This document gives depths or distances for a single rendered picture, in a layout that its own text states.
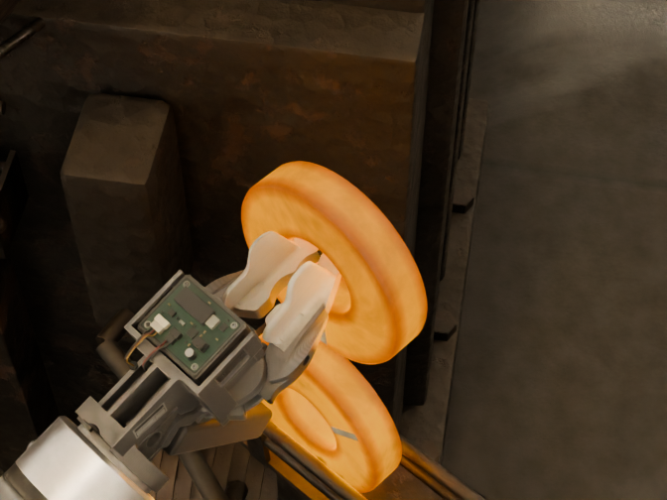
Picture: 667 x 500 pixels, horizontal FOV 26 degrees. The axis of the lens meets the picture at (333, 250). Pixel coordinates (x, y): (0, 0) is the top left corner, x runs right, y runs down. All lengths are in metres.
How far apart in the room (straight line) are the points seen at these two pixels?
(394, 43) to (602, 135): 1.15
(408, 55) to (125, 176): 0.25
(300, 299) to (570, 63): 1.49
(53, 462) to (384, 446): 0.31
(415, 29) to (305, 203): 0.29
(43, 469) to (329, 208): 0.25
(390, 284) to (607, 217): 1.28
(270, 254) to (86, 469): 0.19
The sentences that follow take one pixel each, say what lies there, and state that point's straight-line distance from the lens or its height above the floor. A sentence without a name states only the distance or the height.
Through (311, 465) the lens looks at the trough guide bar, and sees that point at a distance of 1.17.
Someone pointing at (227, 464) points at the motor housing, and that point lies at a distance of 1.35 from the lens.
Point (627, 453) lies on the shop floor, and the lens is 1.99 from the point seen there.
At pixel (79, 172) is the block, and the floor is 0.80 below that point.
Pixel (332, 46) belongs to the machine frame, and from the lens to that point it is 1.19.
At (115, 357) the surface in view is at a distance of 1.34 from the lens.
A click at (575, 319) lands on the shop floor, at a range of 2.09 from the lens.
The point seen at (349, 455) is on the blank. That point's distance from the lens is 1.15.
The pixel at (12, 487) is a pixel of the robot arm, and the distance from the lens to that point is 0.94.
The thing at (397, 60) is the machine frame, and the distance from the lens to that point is 1.18.
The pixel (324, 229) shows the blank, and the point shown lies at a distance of 0.95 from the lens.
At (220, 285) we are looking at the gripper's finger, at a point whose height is 0.91.
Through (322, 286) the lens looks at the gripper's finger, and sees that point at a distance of 0.97.
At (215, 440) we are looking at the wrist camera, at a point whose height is 0.85.
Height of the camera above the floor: 1.73
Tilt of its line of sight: 54 degrees down
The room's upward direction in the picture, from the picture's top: straight up
